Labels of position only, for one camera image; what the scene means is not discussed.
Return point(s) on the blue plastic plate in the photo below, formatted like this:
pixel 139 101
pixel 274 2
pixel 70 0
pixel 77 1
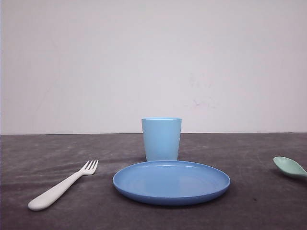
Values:
pixel 171 183

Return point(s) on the light blue plastic cup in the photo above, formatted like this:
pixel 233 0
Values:
pixel 161 136

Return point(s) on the mint green plastic spoon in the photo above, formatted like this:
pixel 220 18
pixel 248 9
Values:
pixel 289 167

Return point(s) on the white plastic fork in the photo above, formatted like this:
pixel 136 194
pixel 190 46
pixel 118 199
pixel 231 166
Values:
pixel 50 196

